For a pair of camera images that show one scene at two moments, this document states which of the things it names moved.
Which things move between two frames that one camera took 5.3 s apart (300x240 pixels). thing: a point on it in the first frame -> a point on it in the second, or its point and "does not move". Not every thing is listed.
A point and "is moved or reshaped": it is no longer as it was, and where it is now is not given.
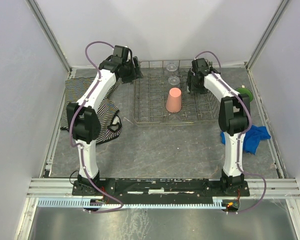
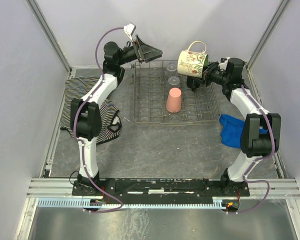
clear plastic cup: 171,67 does not move
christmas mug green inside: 246,94 is moved or reshaped
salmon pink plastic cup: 174,102 does not move
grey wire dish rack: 150,95 does not move
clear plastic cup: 173,80 does not move
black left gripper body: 135,69 -> 139,50
